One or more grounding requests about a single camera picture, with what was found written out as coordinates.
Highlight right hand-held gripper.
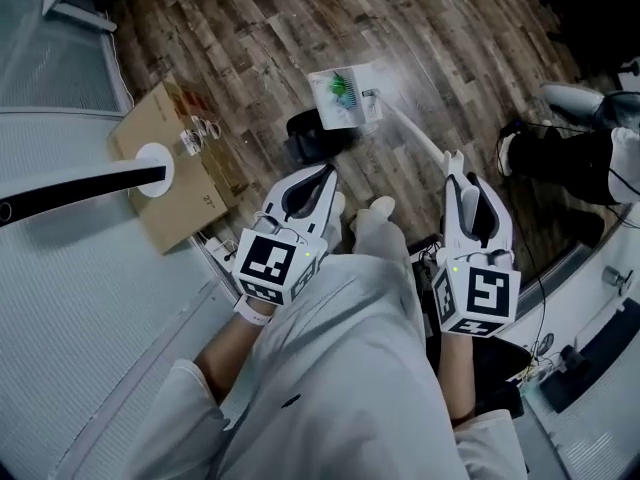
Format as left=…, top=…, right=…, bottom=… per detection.
left=432, top=173, right=522, bottom=340

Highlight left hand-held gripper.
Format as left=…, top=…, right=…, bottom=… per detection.
left=232, top=164, right=339, bottom=308

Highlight black waste bin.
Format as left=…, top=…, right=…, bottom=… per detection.
left=285, top=109, right=351, bottom=165

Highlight colourful paper scraps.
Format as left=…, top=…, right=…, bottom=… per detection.
left=324, top=71, right=359, bottom=114

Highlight white dustpan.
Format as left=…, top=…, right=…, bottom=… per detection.
left=307, top=65, right=484, bottom=232

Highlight person's right forearm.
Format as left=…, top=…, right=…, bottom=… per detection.
left=438, top=330, right=479, bottom=424

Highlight person's left forearm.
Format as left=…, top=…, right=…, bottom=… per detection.
left=193, top=307, right=271, bottom=404

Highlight person's white right shoe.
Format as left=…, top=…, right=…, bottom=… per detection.
left=367, top=195, right=396, bottom=219

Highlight person's white trousers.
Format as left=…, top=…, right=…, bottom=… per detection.
left=319, top=202, right=416, bottom=272

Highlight white power strip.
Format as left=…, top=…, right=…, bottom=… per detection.
left=204, top=237, right=239, bottom=270

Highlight white wristband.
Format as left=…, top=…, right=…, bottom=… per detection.
left=233, top=295, right=274, bottom=327

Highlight cardboard box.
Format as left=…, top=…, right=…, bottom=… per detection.
left=108, top=75, right=251, bottom=255

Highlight round white monitor base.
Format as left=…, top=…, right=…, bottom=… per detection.
left=134, top=142, right=175, bottom=198

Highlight person's white shirt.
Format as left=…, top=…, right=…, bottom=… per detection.
left=114, top=252, right=531, bottom=480

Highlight black monitor stand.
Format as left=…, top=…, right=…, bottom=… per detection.
left=539, top=312, right=640, bottom=414

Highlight white desk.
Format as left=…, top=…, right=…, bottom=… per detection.
left=42, top=0, right=119, bottom=33

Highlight tangle of cables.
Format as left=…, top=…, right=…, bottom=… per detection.
left=519, top=332, right=566, bottom=385

